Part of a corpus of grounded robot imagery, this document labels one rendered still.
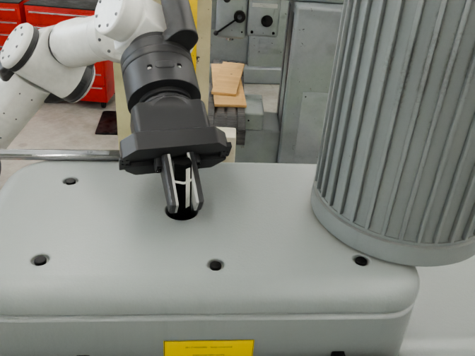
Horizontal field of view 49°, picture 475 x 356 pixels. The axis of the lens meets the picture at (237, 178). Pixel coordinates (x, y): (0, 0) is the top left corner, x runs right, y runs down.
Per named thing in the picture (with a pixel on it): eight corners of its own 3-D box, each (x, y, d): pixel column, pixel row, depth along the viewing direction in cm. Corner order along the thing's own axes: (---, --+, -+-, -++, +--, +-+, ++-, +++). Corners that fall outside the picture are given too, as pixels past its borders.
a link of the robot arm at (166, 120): (222, 175, 64) (203, 97, 69) (237, 132, 56) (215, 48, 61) (119, 186, 60) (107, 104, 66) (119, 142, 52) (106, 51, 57)
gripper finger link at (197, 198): (197, 200, 54) (186, 150, 57) (193, 213, 57) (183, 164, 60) (212, 198, 55) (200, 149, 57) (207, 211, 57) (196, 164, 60)
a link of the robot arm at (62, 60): (144, 36, 78) (80, 49, 92) (88, -5, 71) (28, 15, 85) (119, 99, 76) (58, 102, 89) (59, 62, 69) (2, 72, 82)
